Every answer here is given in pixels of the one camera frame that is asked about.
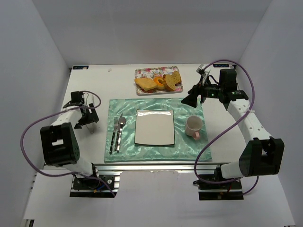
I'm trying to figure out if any aluminium frame rail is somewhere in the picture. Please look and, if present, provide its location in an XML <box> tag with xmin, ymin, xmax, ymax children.
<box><xmin>92</xmin><ymin>163</ymin><xmax>242</xmax><ymax>173</ymax></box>

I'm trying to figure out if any silver fork patterned handle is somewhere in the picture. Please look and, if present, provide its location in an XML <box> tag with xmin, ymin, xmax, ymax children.
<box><xmin>109</xmin><ymin>117</ymin><xmax>118</xmax><ymax>155</ymax></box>

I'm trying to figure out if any yellow toast bread slice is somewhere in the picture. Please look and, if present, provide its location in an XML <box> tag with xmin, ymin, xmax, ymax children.
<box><xmin>134</xmin><ymin>78</ymin><xmax>157</xmax><ymax>90</ymax></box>

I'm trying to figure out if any floral serving tray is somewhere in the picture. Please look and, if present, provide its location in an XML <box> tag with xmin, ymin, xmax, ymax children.
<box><xmin>134</xmin><ymin>66</ymin><xmax>183</xmax><ymax>96</ymax></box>

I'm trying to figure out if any green satin placemat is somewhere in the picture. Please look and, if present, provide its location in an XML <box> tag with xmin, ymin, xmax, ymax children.
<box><xmin>104</xmin><ymin>98</ymin><xmax>208</xmax><ymax>163</ymax></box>

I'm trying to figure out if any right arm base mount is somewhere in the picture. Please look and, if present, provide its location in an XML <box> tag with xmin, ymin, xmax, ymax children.
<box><xmin>193</xmin><ymin>165</ymin><xmax>244</xmax><ymax>201</ymax></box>

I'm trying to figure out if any brown bread slice front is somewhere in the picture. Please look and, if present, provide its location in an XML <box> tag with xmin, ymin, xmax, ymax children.
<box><xmin>163</xmin><ymin>74</ymin><xmax>176</xmax><ymax>91</ymax></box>

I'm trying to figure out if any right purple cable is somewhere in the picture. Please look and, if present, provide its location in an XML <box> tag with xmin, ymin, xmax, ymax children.
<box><xmin>193</xmin><ymin>59</ymin><xmax>260</xmax><ymax>196</ymax></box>

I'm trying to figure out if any silver spoon patterned handle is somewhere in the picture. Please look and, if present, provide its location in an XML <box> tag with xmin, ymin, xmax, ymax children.
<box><xmin>115</xmin><ymin>117</ymin><xmax>126</xmax><ymax>153</ymax></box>

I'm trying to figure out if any brown bread slice back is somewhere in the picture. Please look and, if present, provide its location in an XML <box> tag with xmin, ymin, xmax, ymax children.
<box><xmin>172</xmin><ymin>71</ymin><xmax>182</xmax><ymax>85</ymax></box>

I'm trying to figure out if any sandwich filling under toast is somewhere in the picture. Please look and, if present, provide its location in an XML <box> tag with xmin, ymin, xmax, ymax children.
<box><xmin>140</xmin><ymin>88</ymin><xmax>157</xmax><ymax>94</ymax></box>

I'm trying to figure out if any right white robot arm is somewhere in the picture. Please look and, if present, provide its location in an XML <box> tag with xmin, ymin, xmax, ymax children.
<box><xmin>181</xmin><ymin>69</ymin><xmax>285</xmax><ymax>180</ymax></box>

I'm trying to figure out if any pink and white mug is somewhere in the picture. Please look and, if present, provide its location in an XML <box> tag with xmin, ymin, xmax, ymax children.
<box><xmin>185</xmin><ymin>116</ymin><xmax>203</xmax><ymax>140</ymax></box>

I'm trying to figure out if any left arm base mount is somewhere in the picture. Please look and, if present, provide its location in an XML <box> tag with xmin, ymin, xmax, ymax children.
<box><xmin>70</xmin><ymin>170</ymin><xmax>122</xmax><ymax>198</ymax></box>

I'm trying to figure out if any white square plate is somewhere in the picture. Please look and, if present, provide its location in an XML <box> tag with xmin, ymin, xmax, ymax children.
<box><xmin>134</xmin><ymin>110</ymin><xmax>175</xmax><ymax>146</ymax></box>

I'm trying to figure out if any brown bread slice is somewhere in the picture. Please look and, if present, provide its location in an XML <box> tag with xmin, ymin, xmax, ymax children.
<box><xmin>172</xmin><ymin>71</ymin><xmax>182</xmax><ymax>85</ymax></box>
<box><xmin>163</xmin><ymin>74</ymin><xmax>176</xmax><ymax>91</ymax></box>

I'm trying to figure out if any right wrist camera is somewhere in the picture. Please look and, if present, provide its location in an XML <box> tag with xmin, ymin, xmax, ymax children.
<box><xmin>196</xmin><ymin>64</ymin><xmax>210</xmax><ymax>85</ymax></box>

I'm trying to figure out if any orange glazed donut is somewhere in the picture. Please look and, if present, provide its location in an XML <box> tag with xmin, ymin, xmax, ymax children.
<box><xmin>153</xmin><ymin>76</ymin><xmax>165</xmax><ymax>90</ymax></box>

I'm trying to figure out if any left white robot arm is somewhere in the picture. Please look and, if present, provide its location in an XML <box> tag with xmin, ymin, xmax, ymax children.
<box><xmin>40</xmin><ymin>91</ymin><xmax>99</xmax><ymax>178</ymax></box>

